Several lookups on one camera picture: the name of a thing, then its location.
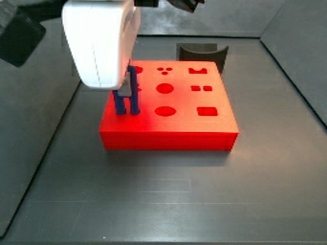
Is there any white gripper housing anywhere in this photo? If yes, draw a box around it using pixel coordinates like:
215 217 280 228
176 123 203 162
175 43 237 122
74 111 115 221
61 0 140 90

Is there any blue square-circle peg object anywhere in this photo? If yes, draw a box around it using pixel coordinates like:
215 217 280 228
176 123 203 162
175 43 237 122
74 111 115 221
112 65 140 115

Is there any dark grey curved holder block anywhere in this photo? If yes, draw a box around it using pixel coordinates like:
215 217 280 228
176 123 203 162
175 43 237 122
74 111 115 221
176 43 228 73

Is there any red shape-sorting block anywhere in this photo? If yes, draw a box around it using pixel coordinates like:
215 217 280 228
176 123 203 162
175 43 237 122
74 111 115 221
100 60 239 150

